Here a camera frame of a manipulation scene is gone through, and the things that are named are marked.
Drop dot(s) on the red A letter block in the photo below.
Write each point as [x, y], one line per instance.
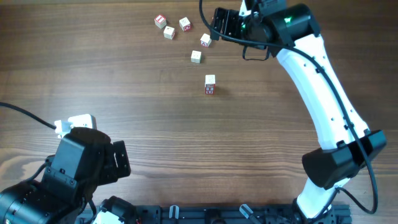
[205, 40]

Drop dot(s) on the plain wooden block centre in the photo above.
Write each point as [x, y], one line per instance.
[196, 56]

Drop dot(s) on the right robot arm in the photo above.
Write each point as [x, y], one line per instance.
[292, 35]

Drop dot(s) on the plain block left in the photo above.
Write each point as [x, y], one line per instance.
[169, 32]

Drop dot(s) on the pretzel block red side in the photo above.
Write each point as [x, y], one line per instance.
[210, 79]

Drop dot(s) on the red i block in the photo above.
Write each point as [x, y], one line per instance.
[160, 21]
[209, 87]

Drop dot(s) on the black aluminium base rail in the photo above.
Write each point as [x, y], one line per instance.
[283, 213]

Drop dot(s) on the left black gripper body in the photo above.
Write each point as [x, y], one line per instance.
[109, 175]

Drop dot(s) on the block with red side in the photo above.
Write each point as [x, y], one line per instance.
[185, 24]

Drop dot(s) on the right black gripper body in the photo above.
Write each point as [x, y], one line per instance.
[234, 26]

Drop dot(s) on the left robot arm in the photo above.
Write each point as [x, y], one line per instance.
[26, 202]

